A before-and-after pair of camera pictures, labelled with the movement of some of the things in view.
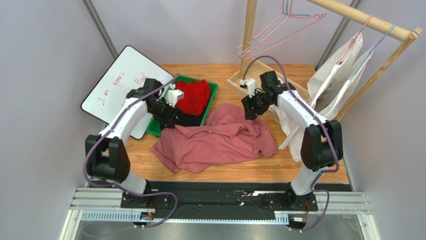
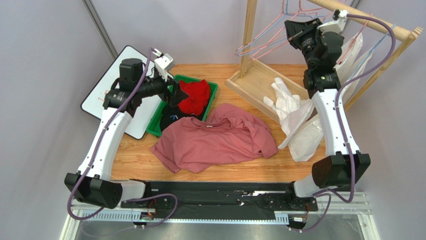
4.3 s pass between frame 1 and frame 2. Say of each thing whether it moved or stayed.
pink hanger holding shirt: stayed
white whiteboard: stayed
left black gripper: moved
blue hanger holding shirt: stayed
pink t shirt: stayed
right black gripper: moved
